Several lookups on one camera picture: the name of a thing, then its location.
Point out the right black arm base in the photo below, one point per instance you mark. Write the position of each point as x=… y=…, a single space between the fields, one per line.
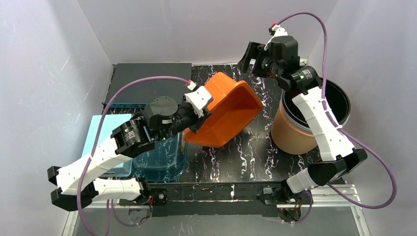
x=283 y=195

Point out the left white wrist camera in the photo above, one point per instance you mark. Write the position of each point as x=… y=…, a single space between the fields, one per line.
x=199 y=97

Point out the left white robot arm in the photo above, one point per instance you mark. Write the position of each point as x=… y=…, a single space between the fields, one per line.
x=80 y=183

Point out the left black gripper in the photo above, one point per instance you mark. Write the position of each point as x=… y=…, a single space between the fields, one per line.
x=191 y=118

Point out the light blue perforated basket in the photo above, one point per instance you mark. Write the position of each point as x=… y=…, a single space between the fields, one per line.
x=110 y=123

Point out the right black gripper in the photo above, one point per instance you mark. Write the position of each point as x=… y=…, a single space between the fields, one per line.
x=258 y=59

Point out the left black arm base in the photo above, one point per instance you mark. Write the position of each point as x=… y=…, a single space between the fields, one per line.
x=153 y=197

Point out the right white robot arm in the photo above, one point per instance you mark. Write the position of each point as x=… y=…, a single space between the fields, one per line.
x=279 y=60

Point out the orange plastic tray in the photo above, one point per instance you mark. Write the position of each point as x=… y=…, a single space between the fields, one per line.
x=234 y=106

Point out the dark blue network switch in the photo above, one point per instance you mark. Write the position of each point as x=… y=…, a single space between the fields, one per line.
x=146 y=92

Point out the tan bucket with black liner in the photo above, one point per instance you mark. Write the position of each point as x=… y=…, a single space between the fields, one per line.
x=291 y=133

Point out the dark teal transparent container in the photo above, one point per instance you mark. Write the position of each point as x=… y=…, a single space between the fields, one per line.
x=166 y=163

